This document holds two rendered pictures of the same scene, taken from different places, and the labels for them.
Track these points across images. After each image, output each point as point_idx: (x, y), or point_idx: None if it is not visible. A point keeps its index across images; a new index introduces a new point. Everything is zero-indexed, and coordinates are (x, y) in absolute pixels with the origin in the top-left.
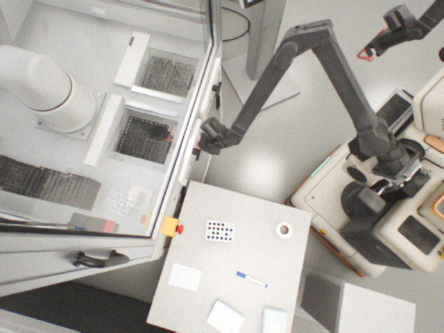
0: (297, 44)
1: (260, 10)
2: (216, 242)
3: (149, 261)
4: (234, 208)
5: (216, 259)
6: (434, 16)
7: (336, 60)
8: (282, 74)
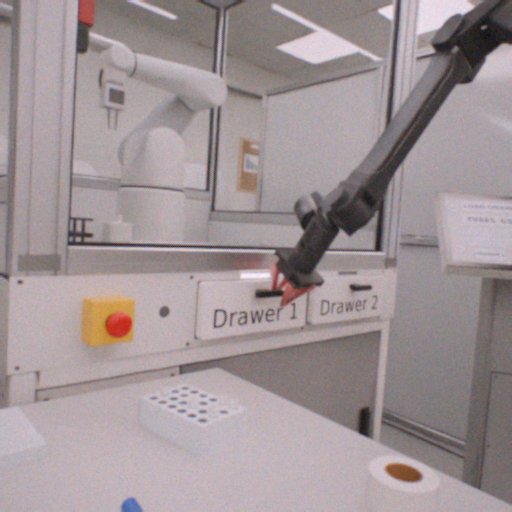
0: (466, 19)
1: (485, 333)
2: (156, 437)
3: (9, 270)
4: (273, 420)
5: (112, 460)
6: None
7: None
8: (446, 68)
